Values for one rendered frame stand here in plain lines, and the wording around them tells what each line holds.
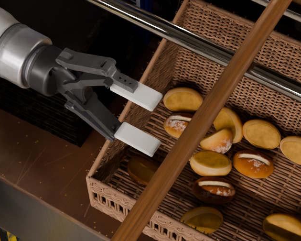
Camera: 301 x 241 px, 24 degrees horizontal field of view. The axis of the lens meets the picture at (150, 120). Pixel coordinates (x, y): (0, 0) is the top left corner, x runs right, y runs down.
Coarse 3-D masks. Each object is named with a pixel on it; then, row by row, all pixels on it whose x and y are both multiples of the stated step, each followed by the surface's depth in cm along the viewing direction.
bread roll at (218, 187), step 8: (208, 176) 161; (200, 184) 160; (208, 184) 159; (216, 184) 159; (224, 184) 159; (200, 192) 160; (208, 192) 159; (216, 192) 159; (224, 192) 159; (232, 192) 160; (208, 200) 160; (216, 200) 159; (224, 200) 160
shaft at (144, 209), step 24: (288, 0) 114; (264, 24) 111; (240, 48) 109; (240, 72) 107; (216, 96) 104; (192, 120) 103; (192, 144) 101; (168, 168) 98; (144, 192) 97; (144, 216) 95; (120, 240) 93
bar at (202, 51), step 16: (96, 0) 119; (112, 0) 118; (128, 16) 117; (144, 16) 116; (160, 32) 116; (176, 32) 115; (192, 32) 115; (192, 48) 114; (208, 48) 113; (224, 48) 113; (224, 64) 113; (256, 64) 111; (256, 80) 112; (272, 80) 110; (288, 80) 110; (288, 96) 110
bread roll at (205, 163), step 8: (200, 152) 164; (208, 152) 164; (216, 152) 164; (192, 160) 162; (200, 160) 162; (208, 160) 162; (216, 160) 162; (224, 160) 162; (192, 168) 164; (200, 168) 161; (208, 168) 161; (216, 168) 161; (224, 168) 161; (216, 176) 162
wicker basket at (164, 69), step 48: (192, 0) 160; (288, 48) 156; (240, 96) 171; (240, 144) 171; (96, 192) 155; (192, 192) 164; (240, 192) 164; (288, 192) 164; (192, 240) 148; (240, 240) 158
